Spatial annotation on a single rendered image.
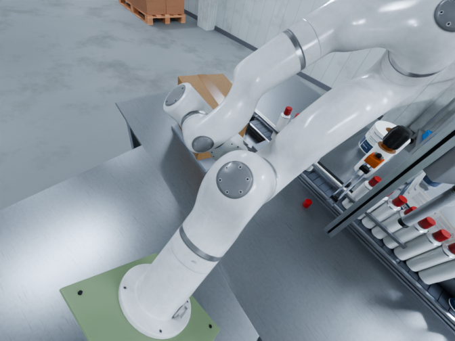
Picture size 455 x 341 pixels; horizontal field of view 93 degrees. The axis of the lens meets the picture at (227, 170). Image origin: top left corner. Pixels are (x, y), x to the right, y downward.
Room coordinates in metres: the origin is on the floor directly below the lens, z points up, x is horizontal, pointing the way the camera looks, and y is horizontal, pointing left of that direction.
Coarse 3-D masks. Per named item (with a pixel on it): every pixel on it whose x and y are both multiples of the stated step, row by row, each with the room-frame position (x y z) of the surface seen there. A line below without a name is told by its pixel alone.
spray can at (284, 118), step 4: (288, 108) 0.99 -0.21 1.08; (284, 112) 0.99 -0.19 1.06; (288, 112) 0.98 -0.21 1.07; (280, 116) 0.99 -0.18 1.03; (284, 116) 0.97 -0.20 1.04; (288, 116) 0.98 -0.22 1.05; (280, 120) 0.98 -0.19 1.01; (284, 120) 0.97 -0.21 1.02; (288, 120) 0.99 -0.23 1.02; (276, 124) 0.99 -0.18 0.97; (280, 124) 0.97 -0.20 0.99; (284, 124) 0.97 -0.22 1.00; (276, 128) 0.98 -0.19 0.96; (280, 128) 0.97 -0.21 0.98; (272, 136) 0.98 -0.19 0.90
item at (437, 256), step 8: (440, 248) 0.46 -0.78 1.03; (448, 248) 0.45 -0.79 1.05; (416, 256) 0.46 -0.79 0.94; (424, 256) 0.45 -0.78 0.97; (432, 256) 0.44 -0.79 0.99; (440, 256) 0.43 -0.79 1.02; (448, 256) 0.43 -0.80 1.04; (408, 264) 0.45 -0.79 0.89; (416, 264) 0.44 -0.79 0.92; (424, 264) 0.43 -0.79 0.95; (432, 264) 0.43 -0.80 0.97
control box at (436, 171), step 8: (448, 152) 0.50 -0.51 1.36; (440, 160) 0.50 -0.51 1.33; (448, 160) 0.48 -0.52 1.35; (424, 168) 0.50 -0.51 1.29; (432, 168) 0.49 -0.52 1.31; (440, 168) 0.48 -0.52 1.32; (448, 168) 0.47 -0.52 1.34; (432, 176) 0.48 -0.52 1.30; (440, 176) 0.47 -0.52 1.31; (448, 176) 0.47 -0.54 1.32
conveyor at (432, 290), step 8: (256, 120) 1.12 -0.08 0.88; (256, 128) 1.05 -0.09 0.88; (264, 128) 1.07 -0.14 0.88; (312, 176) 0.79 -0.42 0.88; (320, 176) 0.80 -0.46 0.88; (320, 184) 0.75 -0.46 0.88; (328, 184) 0.76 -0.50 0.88; (328, 192) 0.71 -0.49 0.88; (344, 208) 0.64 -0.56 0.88; (360, 224) 0.58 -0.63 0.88; (368, 232) 0.55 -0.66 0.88; (376, 240) 0.52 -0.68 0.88; (384, 248) 0.49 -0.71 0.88; (392, 256) 0.47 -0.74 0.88; (400, 264) 0.44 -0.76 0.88; (408, 272) 0.42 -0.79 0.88; (416, 272) 0.43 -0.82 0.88; (416, 280) 0.40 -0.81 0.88; (424, 288) 0.37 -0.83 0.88; (432, 288) 0.38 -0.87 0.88; (440, 288) 0.39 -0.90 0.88; (440, 296) 0.36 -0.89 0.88; (448, 296) 0.37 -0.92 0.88
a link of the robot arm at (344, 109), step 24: (384, 72) 0.48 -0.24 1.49; (336, 96) 0.41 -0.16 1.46; (360, 96) 0.40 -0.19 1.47; (384, 96) 0.46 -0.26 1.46; (408, 96) 0.49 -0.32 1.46; (312, 120) 0.37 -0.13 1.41; (336, 120) 0.37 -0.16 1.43; (360, 120) 0.38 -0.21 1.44; (288, 144) 0.36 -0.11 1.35; (312, 144) 0.34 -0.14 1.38; (336, 144) 0.36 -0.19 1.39; (288, 168) 0.35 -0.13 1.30
